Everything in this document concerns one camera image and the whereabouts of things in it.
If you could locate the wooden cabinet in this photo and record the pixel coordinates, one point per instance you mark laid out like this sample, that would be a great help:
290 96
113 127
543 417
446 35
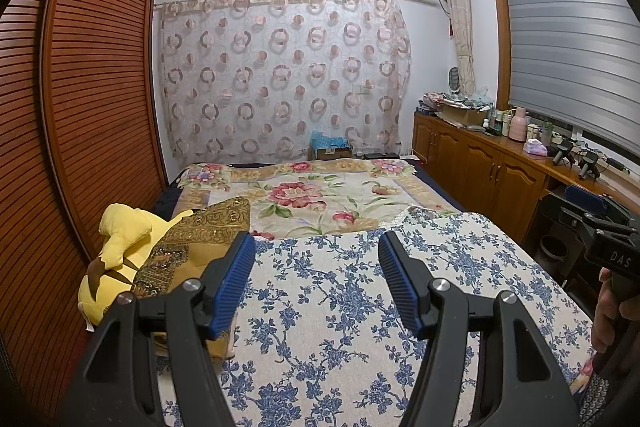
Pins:
475 167

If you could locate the green bottle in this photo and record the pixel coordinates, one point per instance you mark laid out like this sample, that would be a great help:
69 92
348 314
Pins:
548 132

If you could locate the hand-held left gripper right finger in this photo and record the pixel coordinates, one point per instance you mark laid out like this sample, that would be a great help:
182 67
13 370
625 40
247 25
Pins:
400 287

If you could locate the gold patterned blanket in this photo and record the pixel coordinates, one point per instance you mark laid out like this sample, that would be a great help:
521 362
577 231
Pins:
200 227

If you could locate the trash bin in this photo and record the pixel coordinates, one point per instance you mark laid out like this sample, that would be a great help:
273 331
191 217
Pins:
552 249

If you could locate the yellow plush toy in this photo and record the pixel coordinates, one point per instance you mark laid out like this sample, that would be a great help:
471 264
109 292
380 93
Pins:
117 232

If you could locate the blue bag on box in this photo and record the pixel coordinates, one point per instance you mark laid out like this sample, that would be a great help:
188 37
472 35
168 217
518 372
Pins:
327 142

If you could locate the wooden slatted wardrobe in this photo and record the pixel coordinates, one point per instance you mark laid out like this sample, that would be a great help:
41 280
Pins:
90 107

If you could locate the blue floral bedsheet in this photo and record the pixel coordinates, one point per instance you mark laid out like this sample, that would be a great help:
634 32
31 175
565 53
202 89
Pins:
325 332

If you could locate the purple tissue pack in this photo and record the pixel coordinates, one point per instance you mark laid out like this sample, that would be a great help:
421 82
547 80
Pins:
535 148

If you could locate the circle-patterned sheer curtain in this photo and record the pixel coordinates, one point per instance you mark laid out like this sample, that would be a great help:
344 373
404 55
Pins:
280 82

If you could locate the cardboard box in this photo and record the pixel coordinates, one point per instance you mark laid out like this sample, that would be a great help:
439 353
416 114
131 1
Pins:
462 117

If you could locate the small desk fan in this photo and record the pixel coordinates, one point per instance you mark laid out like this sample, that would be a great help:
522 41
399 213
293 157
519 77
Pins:
455 81

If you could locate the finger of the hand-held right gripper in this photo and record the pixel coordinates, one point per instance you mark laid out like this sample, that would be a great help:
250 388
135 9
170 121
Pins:
560 212
585 196

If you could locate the pink thermos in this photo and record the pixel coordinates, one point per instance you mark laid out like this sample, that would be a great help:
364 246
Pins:
518 126

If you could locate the grey window blind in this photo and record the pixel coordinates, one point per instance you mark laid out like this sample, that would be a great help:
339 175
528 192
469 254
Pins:
565 57

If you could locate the black handheld device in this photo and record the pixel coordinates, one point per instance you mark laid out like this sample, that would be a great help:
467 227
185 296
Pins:
562 152
588 164

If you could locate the person's right hand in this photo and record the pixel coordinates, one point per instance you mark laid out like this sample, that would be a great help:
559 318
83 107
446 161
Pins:
605 307

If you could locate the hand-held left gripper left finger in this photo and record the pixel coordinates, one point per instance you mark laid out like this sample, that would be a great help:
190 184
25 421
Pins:
232 282

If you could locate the floral blanket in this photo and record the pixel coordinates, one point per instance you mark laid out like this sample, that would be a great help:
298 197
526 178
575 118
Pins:
310 202

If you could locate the tied beige curtain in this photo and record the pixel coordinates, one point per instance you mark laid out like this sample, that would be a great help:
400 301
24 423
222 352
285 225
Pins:
460 32

